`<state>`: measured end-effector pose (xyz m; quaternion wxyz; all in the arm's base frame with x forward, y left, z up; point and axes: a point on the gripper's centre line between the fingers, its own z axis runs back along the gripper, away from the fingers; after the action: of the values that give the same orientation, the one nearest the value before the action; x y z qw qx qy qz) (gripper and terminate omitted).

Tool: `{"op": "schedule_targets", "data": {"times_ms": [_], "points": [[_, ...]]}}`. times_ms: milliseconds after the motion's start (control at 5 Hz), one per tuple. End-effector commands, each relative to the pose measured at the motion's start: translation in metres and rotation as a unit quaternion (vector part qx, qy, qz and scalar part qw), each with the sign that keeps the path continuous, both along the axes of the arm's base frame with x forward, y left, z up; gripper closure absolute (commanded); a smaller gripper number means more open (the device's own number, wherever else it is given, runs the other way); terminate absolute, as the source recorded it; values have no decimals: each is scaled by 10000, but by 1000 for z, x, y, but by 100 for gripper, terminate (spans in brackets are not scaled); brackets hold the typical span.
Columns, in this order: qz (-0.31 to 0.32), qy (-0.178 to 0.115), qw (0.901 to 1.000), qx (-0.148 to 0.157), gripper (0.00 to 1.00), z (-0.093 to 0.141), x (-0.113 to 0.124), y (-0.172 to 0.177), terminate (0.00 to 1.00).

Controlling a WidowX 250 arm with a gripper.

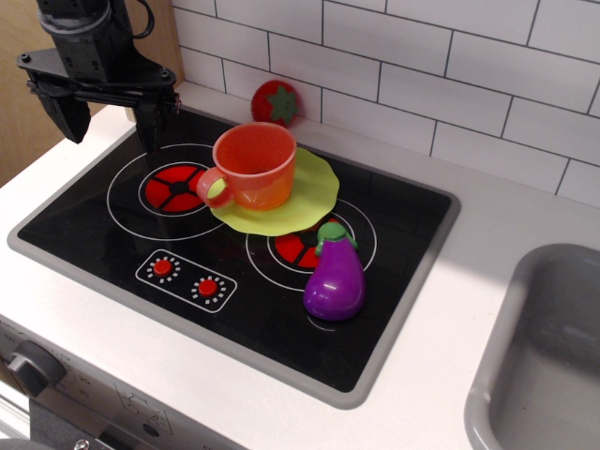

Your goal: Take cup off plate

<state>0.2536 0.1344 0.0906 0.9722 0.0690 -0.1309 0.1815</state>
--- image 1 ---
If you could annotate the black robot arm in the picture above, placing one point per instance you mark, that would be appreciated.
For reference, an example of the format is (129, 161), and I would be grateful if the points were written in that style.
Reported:
(94, 60)

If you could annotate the grey toy oven front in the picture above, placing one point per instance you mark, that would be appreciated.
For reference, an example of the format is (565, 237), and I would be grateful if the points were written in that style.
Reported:
(90, 408)

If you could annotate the grey oven knob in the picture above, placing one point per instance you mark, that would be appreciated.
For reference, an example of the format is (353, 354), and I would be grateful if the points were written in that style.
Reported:
(35, 369)

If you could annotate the red toy tomato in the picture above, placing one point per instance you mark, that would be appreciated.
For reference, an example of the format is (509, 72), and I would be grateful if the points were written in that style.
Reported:
(275, 102)

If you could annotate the black toy stovetop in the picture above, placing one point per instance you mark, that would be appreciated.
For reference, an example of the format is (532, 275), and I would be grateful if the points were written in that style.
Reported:
(130, 226)

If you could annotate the purple toy eggplant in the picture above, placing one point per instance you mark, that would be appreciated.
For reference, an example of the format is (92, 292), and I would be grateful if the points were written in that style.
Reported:
(336, 290)

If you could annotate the orange plastic cup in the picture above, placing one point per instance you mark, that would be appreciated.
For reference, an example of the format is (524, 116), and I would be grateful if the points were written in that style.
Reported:
(254, 168)

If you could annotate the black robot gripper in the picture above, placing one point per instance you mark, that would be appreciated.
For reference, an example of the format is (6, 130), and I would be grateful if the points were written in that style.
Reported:
(94, 59)

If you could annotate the yellow-green plastic plate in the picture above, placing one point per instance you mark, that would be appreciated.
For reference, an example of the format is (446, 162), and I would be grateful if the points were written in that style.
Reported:
(314, 195)

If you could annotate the grey sink basin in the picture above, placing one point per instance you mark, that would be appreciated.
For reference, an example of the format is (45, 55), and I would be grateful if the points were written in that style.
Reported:
(537, 385)

